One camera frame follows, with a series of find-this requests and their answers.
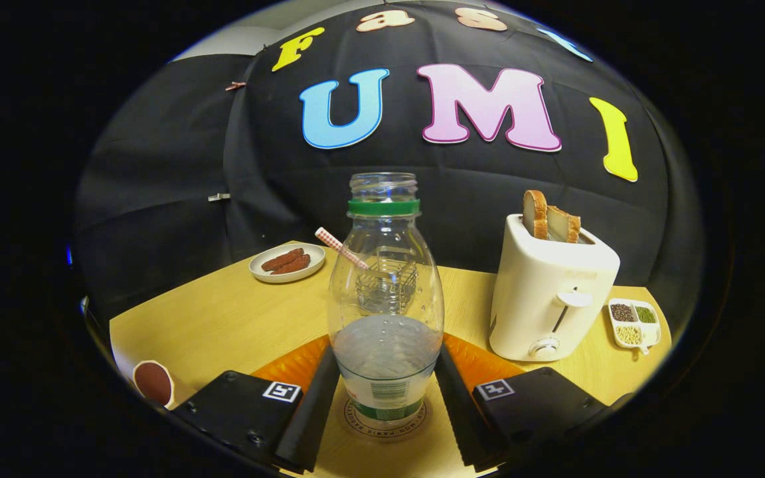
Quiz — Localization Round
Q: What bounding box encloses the wooden table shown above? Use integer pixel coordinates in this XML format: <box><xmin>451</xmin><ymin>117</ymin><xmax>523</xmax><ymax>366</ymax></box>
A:
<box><xmin>109</xmin><ymin>240</ymin><xmax>673</xmax><ymax>478</ymax></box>

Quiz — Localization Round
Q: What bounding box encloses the checkered paper straw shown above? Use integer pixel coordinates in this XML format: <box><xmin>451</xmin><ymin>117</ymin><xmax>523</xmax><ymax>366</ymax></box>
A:
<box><xmin>315</xmin><ymin>227</ymin><xmax>370</xmax><ymax>270</ymax></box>

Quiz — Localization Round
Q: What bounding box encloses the cream cup with wooden handle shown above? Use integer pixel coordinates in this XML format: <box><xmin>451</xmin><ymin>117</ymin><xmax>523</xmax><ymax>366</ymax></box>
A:
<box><xmin>133</xmin><ymin>360</ymin><xmax>176</xmax><ymax>410</ymax></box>

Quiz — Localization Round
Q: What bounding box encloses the round wooden coaster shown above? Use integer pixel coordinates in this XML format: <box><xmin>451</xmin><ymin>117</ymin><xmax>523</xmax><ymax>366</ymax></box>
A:
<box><xmin>343</xmin><ymin>396</ymin><xmax>430</xmax><ymax>440</ymax></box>

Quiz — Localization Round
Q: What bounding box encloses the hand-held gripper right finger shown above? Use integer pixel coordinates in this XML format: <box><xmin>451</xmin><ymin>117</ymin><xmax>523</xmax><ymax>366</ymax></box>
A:
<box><xmin>434</xmin><ymin>333</ymin><xmax>607</xmax><ymax>474</ymax></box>

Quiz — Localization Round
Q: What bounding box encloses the red sausage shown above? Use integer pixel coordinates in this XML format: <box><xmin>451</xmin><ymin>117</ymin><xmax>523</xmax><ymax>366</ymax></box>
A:
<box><xmin>261</xmin><ymin>248</ymin><xmax>305</xmax><ymax>272</ymax></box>
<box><xmin>271</xmin><ymin>254</ymin><xmax>311</xmax><ymax>276</ymax></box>

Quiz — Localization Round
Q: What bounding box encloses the clear glass jar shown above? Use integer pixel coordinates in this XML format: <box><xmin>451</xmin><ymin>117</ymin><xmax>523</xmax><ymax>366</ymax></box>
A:
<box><xmin>355</xmin><ymin>256</ymin><xmax>418</xmax><ymax>314</ymax></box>

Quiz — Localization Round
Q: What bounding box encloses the toast bread slice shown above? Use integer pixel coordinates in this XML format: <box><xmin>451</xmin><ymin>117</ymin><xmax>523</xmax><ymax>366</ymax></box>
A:
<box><xmin>547</xmin><ymin>206</ymin><xmax>582</xmax><ymax>244</ymax></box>
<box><xmin>523</xmin><ymin>190</ymin><xmax>549</xmax><ymax>240</ymax></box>

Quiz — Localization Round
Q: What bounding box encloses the white divided grain dish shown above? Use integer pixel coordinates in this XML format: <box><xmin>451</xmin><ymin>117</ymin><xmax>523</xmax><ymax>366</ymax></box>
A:
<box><xmin>608</xmin><ymin>298</ymin><xmax>662</xmax><ymax>355</ymax></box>

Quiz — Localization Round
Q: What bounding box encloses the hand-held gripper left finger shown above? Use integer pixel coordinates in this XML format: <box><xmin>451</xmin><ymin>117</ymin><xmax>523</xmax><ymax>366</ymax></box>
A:
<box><xmin>172</xmin><ymin>335</ymin><xmax>343</xmax><ymax>474</ymax></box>

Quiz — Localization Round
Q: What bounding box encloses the white toaster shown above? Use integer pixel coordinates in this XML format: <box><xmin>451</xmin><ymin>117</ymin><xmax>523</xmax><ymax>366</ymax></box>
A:
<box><xmin>489</xmin><ymin>214</ymin><xmax>621</xmax><ymax>362</ymax></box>

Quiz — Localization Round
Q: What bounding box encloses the small white plate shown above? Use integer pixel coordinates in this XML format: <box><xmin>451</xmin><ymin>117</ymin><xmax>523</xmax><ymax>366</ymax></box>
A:
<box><xmin>248</xmin><ymin>243</ymin><xmax>326</xmax><ymax>284</ymax></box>

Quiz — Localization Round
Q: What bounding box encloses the clear plastic juice bottle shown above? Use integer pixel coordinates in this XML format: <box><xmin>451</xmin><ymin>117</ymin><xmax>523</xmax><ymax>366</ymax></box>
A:
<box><xmin>327</xmin><ymin>173</ymin><xmax>445</xmax><ymax>431</ymax></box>

